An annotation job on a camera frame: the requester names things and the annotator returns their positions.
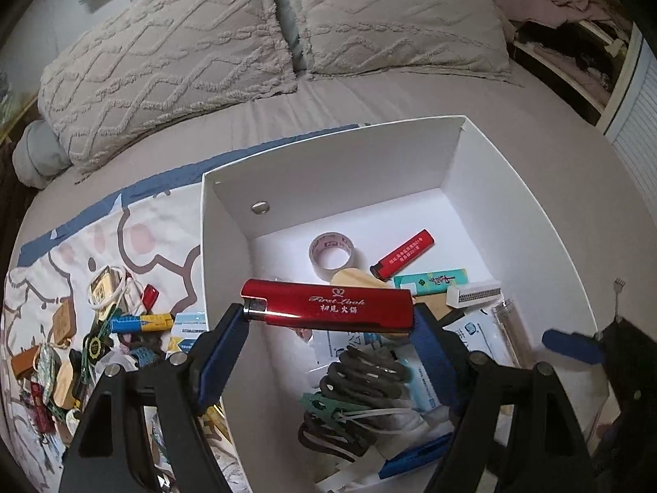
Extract printed pink white blanket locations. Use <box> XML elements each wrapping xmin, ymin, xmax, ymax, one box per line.
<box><xmin>0</xmin><ymin>123</ymin><xmax>360</xmax><ymax>493</ymax></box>

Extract small metal fork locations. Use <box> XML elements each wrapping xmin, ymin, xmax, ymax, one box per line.
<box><xmin>611</xmin><ymin>277</ymin><xmax>627</xmax><ymax>322</ymax></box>

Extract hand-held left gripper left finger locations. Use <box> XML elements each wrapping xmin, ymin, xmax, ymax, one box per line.
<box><xmin>59</xmin><ymin>303</ymin><xmax>250</xmax><ymax>493</ymax></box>

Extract clear tape roll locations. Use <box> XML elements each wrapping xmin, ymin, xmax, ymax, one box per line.
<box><xmin>308</xmin><ymin>233</ymin><xmax>356</xmax><ymax>282</ymax></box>

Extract white cardboard box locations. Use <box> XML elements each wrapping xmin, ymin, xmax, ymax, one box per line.
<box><xmin>200</xmin><ymin>114</ymin><xmax>617</xmax><ymax>493</ymax></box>

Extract blue plastic clip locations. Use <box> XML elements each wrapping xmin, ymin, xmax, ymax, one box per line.
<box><xmin>377</xmin><ymin>431</ymin><xmax>455</xmax><ymax>479</ymax></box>

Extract wooden oval box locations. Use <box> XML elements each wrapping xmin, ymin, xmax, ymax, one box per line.
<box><xmin>331</xmin><ymin>266</ymin><xmax>396</xmax><ymax>299</ymax></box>

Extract white cable ties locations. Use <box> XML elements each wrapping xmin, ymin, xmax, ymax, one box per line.
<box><xmin>333</xmin><ymin>405</ymin><xmax>427</xmax><ymax>432</ymax></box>

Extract gold foil box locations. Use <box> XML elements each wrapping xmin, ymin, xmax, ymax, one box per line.
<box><xmin>88</xmin><ymin>266</ymin><xmax>126</xmax><ymax>309</ymax></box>

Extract white and blue mask packet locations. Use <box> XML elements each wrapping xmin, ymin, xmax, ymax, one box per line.
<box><xmin>172</xmin><ymin>311</ymin><xmax>209</xmax><ymax>355</ymax></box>

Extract black round badge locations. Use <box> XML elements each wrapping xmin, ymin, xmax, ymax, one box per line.
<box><xmin>82</xmin><ymin>336</ymin><xmax>108</xmax><ymax>363</ymax></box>

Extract small red lighter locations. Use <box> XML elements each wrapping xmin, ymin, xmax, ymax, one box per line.
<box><xmin>370</xmin><ymin>228</ymin><xmax>434</xmax><ymax>278</ymax></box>

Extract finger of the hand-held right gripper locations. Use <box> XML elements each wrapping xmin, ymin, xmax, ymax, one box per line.
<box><xmin>541</xmin><ymin>329</ymin><xmax>606</xmax><ymax>365</ymax></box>

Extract green patterned pouch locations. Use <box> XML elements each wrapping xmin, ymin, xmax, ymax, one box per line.
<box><xmin>36</xmin><ymin>346</ymin><xmax>65</xmax><ymax>404</ymax></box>

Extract clear plastic tube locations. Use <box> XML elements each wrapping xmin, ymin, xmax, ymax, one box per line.
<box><xmin>492</xmin><ymin>299</ymin><xmax>535</xmax><ymax>368</ymax></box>

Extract beige tufted pillow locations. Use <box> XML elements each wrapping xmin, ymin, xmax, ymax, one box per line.
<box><xmin>38</xmin><ymin>0</ymin><xmax>299</xmax><ymax>174</ymax></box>
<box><xmin>295</xmin><ymin>0</ymin><xmax>514</xmax><ymax>83</ymax></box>

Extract brown leather pouch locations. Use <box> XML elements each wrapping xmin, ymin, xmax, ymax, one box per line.
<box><xmin>11</xmin><ymin>346</ymin><xmax>42</xmax><ymax>381</ymax></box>

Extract red snack box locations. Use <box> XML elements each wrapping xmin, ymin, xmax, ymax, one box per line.
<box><xmin>28</xmin><ymin>382</ymin><xmax>55</xmax><ymax>435</ymax></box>

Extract grey plush cushion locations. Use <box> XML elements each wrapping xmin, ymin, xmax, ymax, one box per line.
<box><xmin>11</xmin><ymin>119</ymin><xmax>73</xmax><ymax>190</ymax></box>

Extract blue and yellow battery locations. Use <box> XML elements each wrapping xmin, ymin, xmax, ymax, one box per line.
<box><xmin>109</xmin><ymin>313</ymin><xmax>174</xmax><ymax>334</ymax></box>

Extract red tag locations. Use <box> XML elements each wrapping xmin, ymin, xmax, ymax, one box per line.
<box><xmin>140</xmin><ymin>283</ymin><xmax>161</xmax><ymax>314</ymax></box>

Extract pile of clothes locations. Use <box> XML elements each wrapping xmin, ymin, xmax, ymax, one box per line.
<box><xmin>480</xmin><ymin>0</ymin><xmax>632</xmax><ymax>119</ymax></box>

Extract black coiled hair tie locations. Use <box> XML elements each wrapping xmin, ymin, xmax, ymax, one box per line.
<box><xmin>298</xmin><ymin>346</ymin><xmax>411</xmax><ymax>460</ymax></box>

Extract white razor head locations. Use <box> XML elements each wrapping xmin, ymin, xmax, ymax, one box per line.
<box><xmin>446</xmin><ymin>280</ymin><xmax>503</xmax><ymax>310</ymax></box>

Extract white louvered closet door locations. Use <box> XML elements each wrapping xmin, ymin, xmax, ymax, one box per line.
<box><xmin>603</xmin><ymin>25</ymin><xmax>657</xmax><ymax>201</ymax></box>

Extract wooden tag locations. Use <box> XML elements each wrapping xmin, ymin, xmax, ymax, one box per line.
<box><xmin>51</xmin><ymin>302</ymin><xmax>78</xmax><ymax>345</ymax></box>

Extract large red lighter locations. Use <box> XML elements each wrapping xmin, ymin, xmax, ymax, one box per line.
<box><xmin>240</xmin><ymin>278</ymin><xmax>416</xmax><ymax>333</ymax></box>

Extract green plastic clip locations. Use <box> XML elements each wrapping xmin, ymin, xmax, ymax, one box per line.
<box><xmin>300</xmin><ymin>392</ymin><xmax>360</xmax><ymax>440</ymax></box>

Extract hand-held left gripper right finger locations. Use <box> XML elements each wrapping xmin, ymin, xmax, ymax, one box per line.
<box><xmin>409</xmin><ymin>303</ymin><xmax>599</xmax><ymax>493</ymax></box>

